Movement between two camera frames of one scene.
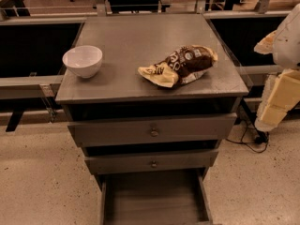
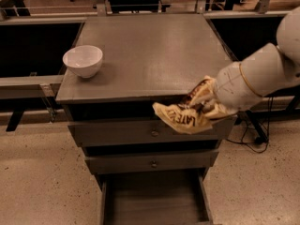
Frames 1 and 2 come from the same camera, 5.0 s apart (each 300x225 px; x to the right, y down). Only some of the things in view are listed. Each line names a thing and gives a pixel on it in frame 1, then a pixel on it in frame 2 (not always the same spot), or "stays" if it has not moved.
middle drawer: (108, 164) stays
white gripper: (288, 46) -> (231, 86)
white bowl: (83, 60) stays
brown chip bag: (184, 66) -> (187, 116)
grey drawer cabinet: (149, 145) stays
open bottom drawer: (156, 198) stays
